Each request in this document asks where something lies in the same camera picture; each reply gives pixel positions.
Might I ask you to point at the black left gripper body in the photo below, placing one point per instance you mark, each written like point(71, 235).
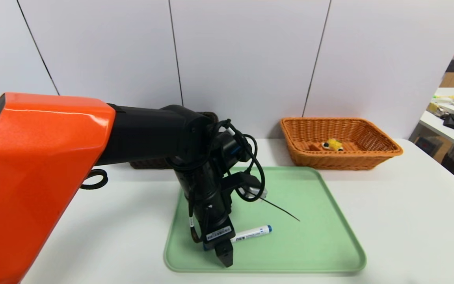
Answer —
point(219, 235)

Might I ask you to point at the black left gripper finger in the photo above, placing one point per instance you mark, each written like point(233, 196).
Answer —
point(225, 254)

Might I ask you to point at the white marker with blue cap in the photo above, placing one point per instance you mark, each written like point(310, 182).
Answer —
point(252, 233)

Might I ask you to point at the toy waffle with fruit topping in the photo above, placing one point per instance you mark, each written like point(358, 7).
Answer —
point(332, 144)

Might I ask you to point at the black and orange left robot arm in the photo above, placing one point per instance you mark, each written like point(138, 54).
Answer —
point(53, 157)

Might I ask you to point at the dark brown wicker basket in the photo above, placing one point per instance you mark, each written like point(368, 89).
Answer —
point(148, 163)

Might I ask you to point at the orange wicker basket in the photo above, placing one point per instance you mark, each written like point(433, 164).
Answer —
point(337, 161)

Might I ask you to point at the black zip tie tail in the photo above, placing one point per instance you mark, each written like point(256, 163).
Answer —
point(282, 210)

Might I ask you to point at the light green plastic tray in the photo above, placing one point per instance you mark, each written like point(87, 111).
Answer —
point(309, 236)

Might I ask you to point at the brown cardboard box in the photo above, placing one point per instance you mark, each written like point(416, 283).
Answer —
point(441, 152)

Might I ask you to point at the white office desk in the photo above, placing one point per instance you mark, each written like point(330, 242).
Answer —
point(434, 124)

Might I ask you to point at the yellow packet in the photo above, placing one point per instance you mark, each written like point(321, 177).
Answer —
point(435, 109)

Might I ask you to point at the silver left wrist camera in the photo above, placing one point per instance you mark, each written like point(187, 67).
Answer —
point(256, 192)

